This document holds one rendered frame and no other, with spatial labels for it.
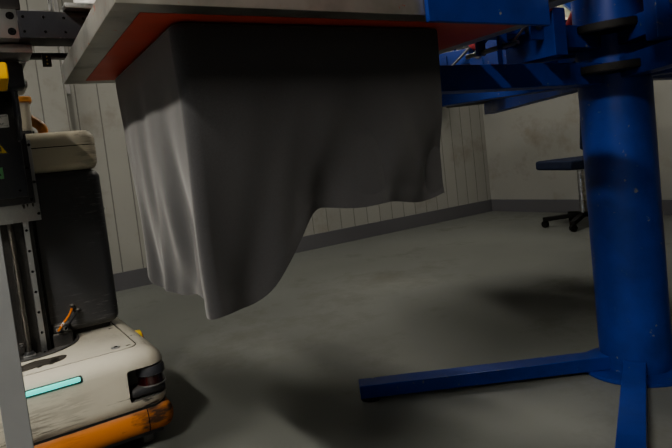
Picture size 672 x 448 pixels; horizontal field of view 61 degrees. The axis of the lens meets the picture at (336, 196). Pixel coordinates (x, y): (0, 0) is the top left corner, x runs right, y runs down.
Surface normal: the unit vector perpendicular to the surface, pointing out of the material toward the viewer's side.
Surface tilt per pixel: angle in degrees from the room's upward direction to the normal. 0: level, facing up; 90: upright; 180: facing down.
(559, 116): 90
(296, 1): 90
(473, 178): 90
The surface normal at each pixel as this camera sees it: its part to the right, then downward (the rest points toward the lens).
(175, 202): -0.59, 0.21
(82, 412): 0.55, 0.00
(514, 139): -0.83, 0.13
